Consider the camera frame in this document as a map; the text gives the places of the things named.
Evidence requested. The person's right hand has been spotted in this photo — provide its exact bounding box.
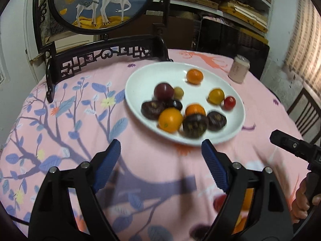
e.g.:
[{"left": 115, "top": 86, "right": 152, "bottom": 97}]
[{"left": 291, "top": 174, "right": 321, "bottom": 224}]

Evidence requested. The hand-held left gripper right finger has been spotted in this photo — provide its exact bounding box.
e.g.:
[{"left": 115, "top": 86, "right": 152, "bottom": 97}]
[{"left": 201, "top": 139, "right": 294, "bottom": 241}]

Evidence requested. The yellow-green tomato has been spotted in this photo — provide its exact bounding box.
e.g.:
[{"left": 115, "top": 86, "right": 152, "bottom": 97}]
[{"left": 208, "top": 88, "right": 225, "bottom": 105}]

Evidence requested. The large dark purple passion fruit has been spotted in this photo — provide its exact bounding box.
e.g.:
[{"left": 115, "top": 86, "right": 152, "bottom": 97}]
[{"left": 141, "top": 101, "right": 166, "bottom": 120}]

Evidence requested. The pink drink can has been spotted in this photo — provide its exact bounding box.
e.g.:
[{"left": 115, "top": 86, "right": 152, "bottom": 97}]
[{"left": 228, "top": 55, "right": 251, "bottom": 84}]

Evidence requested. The dark red plum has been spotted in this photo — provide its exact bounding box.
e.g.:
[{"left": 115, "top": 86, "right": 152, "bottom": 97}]
[{"left": 154, "top": 83, "right": 175, "bottom": 101}]

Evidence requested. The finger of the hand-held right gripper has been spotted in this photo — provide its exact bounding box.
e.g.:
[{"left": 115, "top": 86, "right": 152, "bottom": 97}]
[{"left": 269, "top": 130, "right": 321, "bottom": 165}]

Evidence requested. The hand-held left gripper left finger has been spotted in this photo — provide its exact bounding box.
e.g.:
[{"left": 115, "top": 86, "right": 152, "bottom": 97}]
[{"left": 29, "top": 139, "right": 121, "bottom": 241}]

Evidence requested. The black cable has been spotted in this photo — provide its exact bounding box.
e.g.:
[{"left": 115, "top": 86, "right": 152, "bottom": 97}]
[{"left": 10, "top": 216, "right": 32, "bottom": 228}]

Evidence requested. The leaning picture frame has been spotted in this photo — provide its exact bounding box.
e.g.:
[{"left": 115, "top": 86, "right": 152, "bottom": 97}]
[{"left": 44, "top": 31, "right": 101, "bottom": 53}]

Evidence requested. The white oval plate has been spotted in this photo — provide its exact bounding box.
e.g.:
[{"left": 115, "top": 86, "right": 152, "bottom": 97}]
[{"left": 125, "top": 61, "right": 246, "bottom": 146}]

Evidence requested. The slatted dark wooden chair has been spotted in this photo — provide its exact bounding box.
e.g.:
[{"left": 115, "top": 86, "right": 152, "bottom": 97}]
[{"left": 287, "top": 88, "right": 321, "bottom": 143}]

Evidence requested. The small red cherry tomato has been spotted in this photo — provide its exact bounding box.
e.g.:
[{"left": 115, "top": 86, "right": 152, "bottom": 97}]
[{"left": 224, "top": 96, "right": 236, "bottom": 110}]

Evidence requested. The black flat panel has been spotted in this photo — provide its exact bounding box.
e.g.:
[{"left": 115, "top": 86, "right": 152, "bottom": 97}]
[{"left": 196, "top": 17, "right": 270, "bottom": 78}]

